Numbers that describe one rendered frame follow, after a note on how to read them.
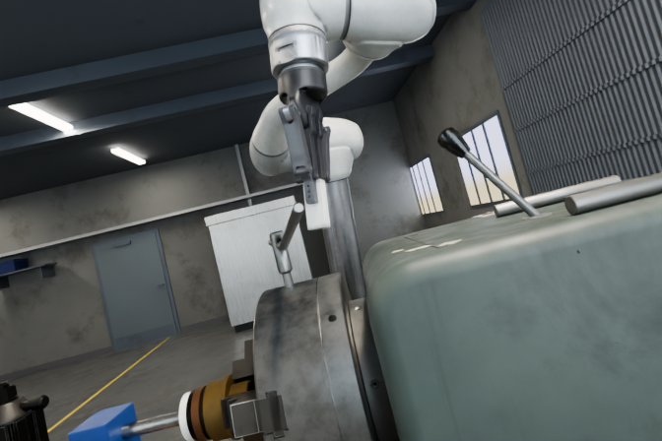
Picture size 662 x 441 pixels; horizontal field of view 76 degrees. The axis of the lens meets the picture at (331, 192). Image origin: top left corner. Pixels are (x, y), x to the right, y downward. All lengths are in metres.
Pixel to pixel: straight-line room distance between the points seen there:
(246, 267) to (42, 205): 4.71
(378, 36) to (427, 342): 0.48
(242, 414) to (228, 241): 6.94
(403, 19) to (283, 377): 0.55
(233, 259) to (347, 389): 6.98
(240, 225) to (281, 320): 6.88
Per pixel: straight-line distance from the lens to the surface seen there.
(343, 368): 0.55
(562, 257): 0.49
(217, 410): 0.71
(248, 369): 0.74
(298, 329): 0.57
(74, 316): 10.14
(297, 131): 0.59
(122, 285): 9.64
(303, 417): 0.56
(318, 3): 0.69
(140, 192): 9.59
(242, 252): 7.46
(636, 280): 0.53
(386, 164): 8.51
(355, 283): 1.29
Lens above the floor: 1.31
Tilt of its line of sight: 5 degrees up
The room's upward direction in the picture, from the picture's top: 14 degrees counter-clockwise
